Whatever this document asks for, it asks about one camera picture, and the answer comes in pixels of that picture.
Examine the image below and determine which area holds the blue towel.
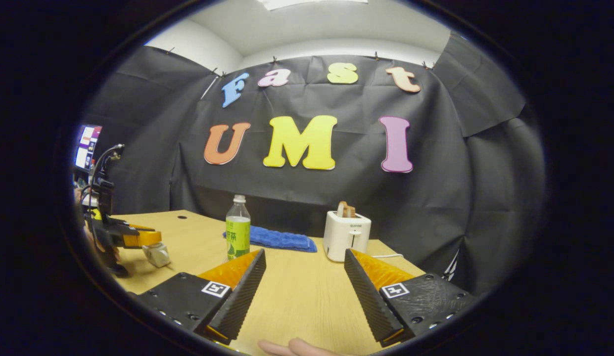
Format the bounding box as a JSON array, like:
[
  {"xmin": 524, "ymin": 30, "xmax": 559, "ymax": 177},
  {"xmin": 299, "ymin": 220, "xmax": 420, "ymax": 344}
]
[{"xmin": 223, "ymin": 225, "xmax": 318, "ymax": 253}]

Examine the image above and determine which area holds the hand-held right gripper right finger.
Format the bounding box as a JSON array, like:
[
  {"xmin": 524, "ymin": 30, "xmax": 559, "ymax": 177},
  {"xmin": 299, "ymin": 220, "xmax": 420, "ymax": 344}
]
[{"xmin": 344, "ymin": 249, "xmax": 478, "ymax": 348}]

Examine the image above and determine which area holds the white ceramic teacup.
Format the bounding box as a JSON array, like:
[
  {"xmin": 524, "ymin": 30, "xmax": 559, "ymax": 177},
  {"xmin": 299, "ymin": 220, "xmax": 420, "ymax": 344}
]
[{"xmin": 142, "ymin": 242, "xmax": 170, "ymax": 268}]

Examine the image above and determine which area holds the computer monitor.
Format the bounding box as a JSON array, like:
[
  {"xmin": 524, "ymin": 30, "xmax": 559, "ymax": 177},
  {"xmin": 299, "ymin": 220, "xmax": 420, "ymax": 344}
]
[{"xmin": 74, "ymin": 125, "xmax": 103, "ymax": 173}]

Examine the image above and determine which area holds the black backdrop cloth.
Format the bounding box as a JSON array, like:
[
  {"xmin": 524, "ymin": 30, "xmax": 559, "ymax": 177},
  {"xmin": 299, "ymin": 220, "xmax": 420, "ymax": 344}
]
[{"xmin": 77, "ymin": 32, "xmax": 545, "ymax": 297}]

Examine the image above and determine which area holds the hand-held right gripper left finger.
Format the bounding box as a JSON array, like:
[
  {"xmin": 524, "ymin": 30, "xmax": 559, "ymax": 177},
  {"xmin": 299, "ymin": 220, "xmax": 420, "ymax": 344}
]
[{"xmin": 138, "ymin": 249, "xmax": 267, "ymax": 346}]

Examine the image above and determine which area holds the white toaster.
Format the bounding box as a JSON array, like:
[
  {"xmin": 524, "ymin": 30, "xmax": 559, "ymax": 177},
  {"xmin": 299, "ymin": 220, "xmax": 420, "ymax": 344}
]
[{"xmin": 323, "ymin": 210, "xmax": 372, "ymax": 263}]

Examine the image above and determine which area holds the green label water bottle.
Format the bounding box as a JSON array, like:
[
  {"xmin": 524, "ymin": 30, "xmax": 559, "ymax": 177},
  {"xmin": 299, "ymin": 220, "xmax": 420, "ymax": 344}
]
[{"xmin": 226, "ymin": 194, "xmax": 251, "ymax": 261}]

